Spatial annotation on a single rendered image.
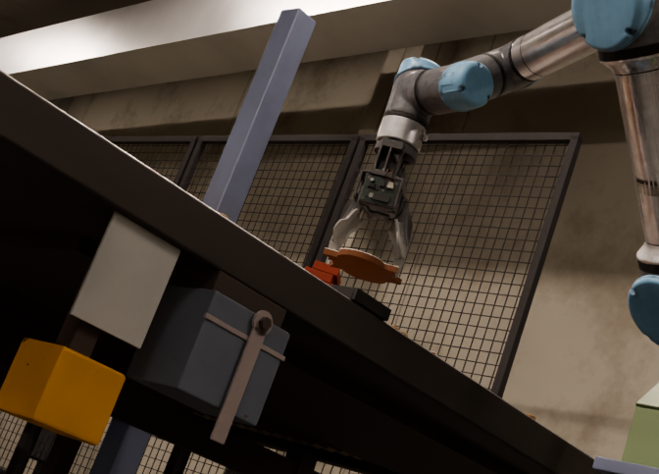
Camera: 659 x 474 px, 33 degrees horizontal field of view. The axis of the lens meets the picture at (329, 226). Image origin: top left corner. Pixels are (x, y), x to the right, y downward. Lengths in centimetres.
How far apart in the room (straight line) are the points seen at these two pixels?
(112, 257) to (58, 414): 18
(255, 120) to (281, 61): 25
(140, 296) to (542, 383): 439
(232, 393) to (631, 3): 68
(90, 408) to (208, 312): 18
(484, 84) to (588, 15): 32
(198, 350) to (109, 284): 13
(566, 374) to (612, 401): 30
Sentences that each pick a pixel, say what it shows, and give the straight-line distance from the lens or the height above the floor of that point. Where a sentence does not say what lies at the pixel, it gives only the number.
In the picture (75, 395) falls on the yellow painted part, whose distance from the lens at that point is 119.
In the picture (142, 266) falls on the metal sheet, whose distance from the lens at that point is 125.
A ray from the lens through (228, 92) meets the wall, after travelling 881.
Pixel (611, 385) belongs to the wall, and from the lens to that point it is 533.
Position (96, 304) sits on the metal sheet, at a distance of 122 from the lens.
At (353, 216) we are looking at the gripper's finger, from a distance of 182.
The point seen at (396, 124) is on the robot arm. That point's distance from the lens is 183.
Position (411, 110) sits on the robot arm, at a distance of 184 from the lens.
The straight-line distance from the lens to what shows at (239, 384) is 132.
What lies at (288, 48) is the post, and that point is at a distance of 410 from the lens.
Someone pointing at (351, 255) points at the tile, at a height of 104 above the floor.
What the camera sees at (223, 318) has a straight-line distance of 130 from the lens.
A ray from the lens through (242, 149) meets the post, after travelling 393.
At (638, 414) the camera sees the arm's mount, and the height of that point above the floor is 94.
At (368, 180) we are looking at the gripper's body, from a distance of 179.
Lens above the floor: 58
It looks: 16 degrees up
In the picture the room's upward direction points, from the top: 21 degrees clockwise
